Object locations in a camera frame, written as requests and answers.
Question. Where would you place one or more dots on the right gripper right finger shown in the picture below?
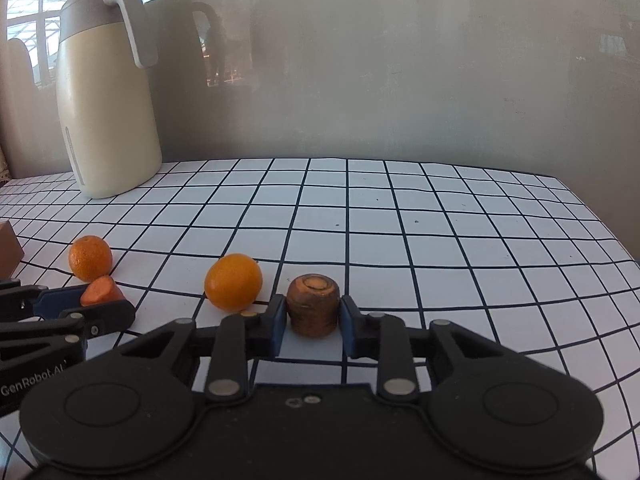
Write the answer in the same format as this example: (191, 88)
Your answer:
(448, 349)

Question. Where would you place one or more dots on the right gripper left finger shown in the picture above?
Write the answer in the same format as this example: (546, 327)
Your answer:
(178, 359)

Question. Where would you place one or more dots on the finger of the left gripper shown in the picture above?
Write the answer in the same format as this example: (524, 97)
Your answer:
(97, 320)
(19, 302)

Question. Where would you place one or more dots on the orange carrot chunk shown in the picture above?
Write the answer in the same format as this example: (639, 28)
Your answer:
(103, 290)

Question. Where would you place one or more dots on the large orange fruit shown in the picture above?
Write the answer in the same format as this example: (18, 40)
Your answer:
(233, 283)

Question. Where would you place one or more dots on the brown-topped carrot chunk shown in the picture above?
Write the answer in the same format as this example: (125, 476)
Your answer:
(312, 304)

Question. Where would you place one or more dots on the white tray brown rim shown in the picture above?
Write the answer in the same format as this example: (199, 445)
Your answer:
(11, 251)

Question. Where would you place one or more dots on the mandarin orange with spots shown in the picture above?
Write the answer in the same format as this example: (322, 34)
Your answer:
(89, 258)

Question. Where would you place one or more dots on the cream thermos jug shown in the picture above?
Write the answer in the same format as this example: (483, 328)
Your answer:
(104, 98)

